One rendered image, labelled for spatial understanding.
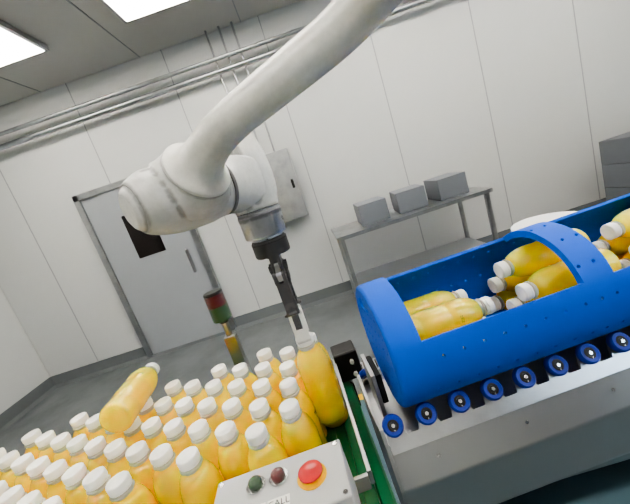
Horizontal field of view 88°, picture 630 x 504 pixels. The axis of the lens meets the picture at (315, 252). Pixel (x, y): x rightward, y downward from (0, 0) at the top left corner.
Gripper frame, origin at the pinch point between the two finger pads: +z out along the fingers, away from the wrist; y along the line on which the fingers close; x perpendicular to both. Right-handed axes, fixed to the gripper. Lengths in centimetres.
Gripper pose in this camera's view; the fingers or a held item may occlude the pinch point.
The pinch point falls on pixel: (299, 324)
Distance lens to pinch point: 72.8
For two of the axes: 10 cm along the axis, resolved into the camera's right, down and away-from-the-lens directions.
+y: -1.0, -1.7, 9.8
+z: 3.1, 9.3, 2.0
